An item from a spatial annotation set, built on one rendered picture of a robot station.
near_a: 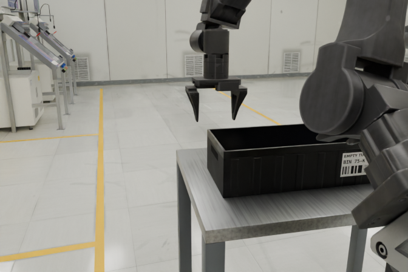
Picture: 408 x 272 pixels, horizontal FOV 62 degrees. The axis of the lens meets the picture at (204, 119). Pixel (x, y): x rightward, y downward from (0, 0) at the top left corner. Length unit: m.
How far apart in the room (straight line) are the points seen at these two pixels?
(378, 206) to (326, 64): 0.16
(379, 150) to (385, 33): 0.13
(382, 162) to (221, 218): 0.43
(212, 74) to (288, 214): 0.33
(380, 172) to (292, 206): 0.45
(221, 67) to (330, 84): 0.40
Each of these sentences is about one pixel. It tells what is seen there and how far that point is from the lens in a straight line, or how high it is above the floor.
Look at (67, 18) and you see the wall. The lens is 7.34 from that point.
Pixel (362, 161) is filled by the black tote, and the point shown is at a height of 0.86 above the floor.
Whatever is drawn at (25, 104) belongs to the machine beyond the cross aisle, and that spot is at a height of 0.32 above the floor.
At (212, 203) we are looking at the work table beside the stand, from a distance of 0.77.
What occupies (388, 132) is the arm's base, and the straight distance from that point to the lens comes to 0.35.
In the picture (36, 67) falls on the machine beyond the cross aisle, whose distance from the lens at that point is 5.79.
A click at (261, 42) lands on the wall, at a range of 8.11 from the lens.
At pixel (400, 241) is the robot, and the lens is 0.37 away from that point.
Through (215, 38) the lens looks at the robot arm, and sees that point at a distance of 0.75.
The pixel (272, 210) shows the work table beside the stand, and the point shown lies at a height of 0.80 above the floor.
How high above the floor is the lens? 1.17
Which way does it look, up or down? 15 degrees down
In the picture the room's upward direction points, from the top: straight up
